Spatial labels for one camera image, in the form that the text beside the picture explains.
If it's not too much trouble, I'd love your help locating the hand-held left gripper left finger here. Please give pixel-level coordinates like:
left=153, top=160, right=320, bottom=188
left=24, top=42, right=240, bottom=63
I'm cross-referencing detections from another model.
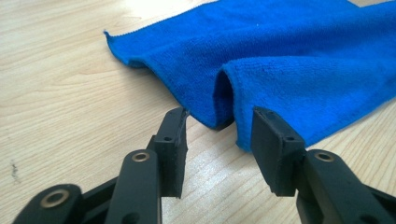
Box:
left=147, top=106, right=191, bottom=199

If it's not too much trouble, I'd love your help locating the blue microfiber towel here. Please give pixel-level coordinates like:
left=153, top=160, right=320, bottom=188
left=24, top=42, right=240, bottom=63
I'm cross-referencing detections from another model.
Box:
left=103, top=0, right=396, bottom=153

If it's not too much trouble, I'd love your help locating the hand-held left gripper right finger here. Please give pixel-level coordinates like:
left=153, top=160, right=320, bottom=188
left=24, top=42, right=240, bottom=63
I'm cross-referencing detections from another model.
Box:
left=250, top=106, right=307, bottom=198

